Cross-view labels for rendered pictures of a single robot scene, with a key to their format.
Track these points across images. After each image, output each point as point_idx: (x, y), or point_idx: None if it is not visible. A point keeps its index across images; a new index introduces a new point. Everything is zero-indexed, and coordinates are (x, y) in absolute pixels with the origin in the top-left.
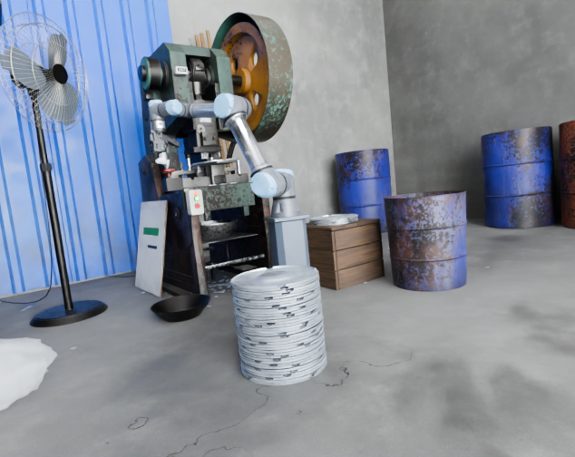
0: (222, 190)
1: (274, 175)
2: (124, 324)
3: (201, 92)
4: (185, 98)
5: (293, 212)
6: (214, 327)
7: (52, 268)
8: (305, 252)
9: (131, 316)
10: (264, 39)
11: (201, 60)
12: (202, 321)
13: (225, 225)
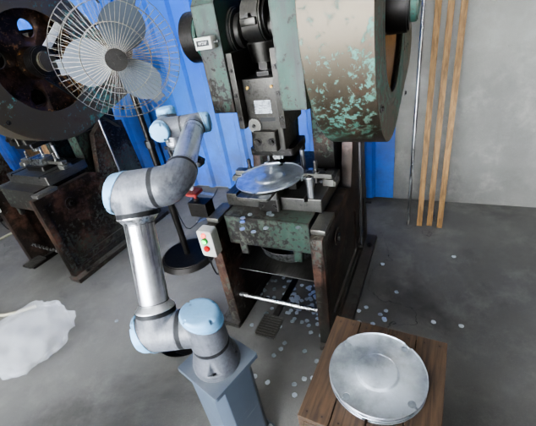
0: (260, 226)
1: (147, 335)
2: None
3: (263, 58)
4: (221, 84)
5: (200, 377)
6: (155, 395)
7: (180, 217)
8: (222, 423)
9: (185, 300)
10: None
11: None
12: (173, 370)
13: (281, 256)
